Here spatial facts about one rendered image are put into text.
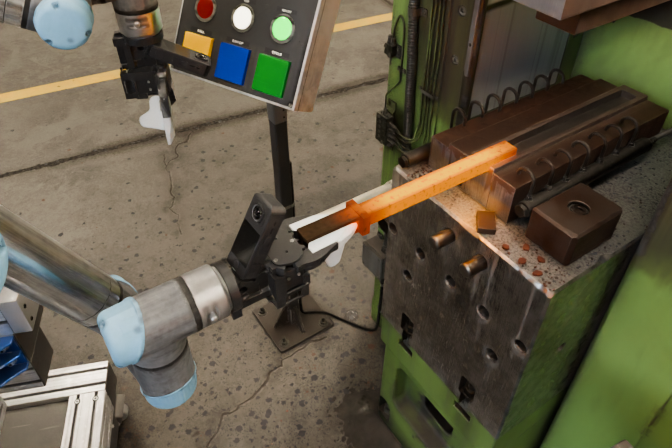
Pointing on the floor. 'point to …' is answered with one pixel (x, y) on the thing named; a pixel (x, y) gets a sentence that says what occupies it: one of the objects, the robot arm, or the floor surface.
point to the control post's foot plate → (293, 334)
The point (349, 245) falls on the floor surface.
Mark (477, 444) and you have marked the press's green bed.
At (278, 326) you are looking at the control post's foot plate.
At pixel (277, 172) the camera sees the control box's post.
